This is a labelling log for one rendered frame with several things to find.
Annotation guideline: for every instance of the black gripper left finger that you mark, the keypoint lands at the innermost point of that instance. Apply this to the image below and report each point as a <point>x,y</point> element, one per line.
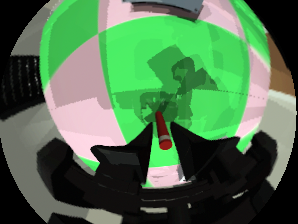
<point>136,154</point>

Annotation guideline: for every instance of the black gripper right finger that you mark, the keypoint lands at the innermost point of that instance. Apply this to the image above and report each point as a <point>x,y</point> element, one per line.
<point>195,151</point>

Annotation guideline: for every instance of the red peg with white band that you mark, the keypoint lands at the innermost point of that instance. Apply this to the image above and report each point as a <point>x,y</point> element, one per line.
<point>164,141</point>

